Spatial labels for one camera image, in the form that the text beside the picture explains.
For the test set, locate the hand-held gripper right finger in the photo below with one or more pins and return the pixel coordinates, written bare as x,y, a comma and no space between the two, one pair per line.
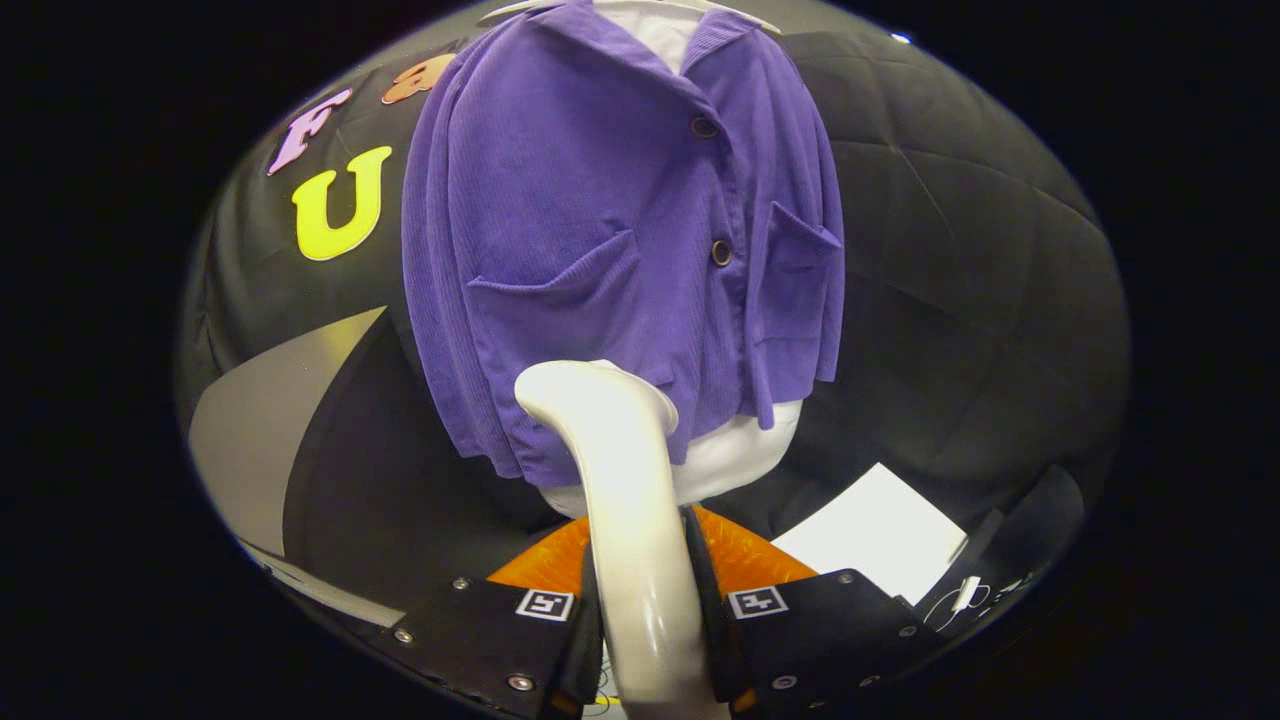
712,630

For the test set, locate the white clothes hanger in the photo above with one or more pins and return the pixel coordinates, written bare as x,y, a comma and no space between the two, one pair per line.
750,17

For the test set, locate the grey cabinet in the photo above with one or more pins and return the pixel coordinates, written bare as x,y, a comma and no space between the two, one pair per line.
260,420

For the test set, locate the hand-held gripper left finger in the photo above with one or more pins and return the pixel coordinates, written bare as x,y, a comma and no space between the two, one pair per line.
588,650

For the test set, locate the white paper sheet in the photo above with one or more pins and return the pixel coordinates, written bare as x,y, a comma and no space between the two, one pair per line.
880,530

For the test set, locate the white garment steamer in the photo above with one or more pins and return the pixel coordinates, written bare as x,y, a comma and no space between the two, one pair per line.
630,520

